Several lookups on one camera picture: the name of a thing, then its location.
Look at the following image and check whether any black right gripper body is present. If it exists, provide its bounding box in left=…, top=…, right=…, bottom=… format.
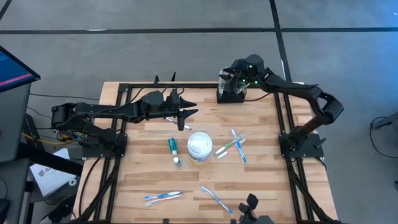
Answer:
left=223, top=60, right=250, bottom=91

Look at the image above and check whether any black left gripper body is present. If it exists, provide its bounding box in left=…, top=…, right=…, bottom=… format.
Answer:
left=164, top=88, right=187, bottom=132

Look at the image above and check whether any Lysol disinfecting wipes canister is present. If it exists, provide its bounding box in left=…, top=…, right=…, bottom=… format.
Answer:
left=187, top=131, right=214, bottom=166

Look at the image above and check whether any blue toothbrush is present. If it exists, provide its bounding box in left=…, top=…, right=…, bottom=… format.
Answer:
left=143, top=190, right=185, bottom=201
left=230, top=128, right=248, bottom=164
left=200, top=185, right=235, bottom=216

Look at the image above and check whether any black mesh organizer caddy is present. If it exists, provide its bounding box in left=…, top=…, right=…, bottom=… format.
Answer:
left=216, top=83, right=249, bottom=105

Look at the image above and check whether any wrapped white orange toothbrush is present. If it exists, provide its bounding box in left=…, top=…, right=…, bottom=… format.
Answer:
left=144, top=194, right=183, bottom=208

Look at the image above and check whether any black jointed device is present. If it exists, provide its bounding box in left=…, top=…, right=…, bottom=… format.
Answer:
left=238, top=192, right=275, bottom=224

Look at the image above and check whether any black floor beam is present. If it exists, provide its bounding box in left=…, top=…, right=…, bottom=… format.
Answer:
left=17, top=141, right=84, bottom=177

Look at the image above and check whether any white paper booklet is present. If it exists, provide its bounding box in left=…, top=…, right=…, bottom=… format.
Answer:
left=29, top=148, right=78, bottom=198

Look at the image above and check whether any black bulky object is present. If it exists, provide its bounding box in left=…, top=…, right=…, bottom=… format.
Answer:
left=46, top=194, right=77, bottom=224

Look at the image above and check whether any grey cabinet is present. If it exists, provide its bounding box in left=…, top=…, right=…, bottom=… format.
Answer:
left=0, top=83, right=32, bottom=163

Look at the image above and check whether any computer monitor blue screen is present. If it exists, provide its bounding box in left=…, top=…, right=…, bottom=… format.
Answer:
left=0, top=45, right=42, bottom=93

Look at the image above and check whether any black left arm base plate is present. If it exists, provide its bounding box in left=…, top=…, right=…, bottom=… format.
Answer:
left=81, top=133, right=127, bottom=159

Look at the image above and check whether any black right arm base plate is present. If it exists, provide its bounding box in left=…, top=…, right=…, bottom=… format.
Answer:
left=278, top=133, right=325, bottom=159

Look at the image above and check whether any thin black floor cable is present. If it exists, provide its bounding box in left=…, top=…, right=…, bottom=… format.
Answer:
left=29, top=92, right=101, bottom=101

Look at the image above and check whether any yellow floor cable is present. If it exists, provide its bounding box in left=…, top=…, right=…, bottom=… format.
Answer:
left=21, top=133, right=77, bottom=146

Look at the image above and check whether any looped black floor cable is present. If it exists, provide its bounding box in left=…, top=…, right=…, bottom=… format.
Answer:
left=369, top=116, right=398, bottom=159

